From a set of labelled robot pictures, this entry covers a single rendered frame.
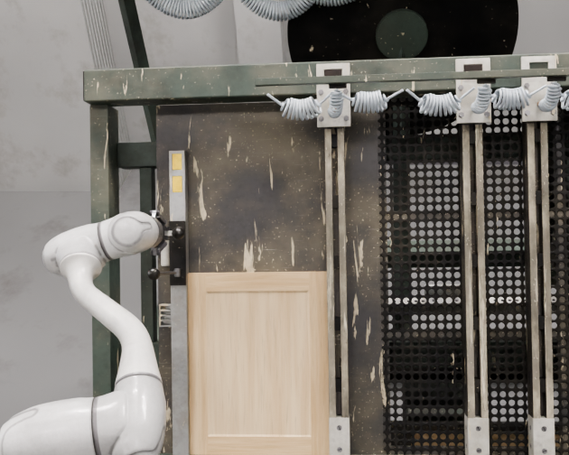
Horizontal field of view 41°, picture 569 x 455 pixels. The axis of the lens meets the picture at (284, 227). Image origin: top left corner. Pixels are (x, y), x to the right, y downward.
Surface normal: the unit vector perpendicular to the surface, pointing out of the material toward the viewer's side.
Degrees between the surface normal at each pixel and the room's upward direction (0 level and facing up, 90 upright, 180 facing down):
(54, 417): 15
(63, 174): 90
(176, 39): 90
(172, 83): 56
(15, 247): 0
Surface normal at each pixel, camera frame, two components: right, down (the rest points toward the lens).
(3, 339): -0.06, -0.84
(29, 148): -0.11, 0.55
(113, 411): 0.11, -0.69
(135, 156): -0.08, -0.02
